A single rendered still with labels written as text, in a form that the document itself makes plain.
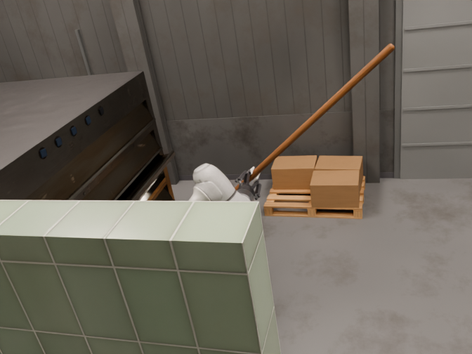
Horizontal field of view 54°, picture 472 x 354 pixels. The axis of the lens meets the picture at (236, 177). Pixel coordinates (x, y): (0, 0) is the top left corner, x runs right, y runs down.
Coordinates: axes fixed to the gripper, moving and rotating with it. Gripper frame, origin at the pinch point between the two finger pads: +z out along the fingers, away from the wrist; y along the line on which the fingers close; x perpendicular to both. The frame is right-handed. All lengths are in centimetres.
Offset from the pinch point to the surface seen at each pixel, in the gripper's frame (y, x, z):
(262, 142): 52, -149, 354
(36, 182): -78, -94, 3
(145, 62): -122, -170, 342
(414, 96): 133, 21, 347
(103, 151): -67, -101, 70
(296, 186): 110, -138, 302
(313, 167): 107, -106, 304
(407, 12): 58, 74, 346
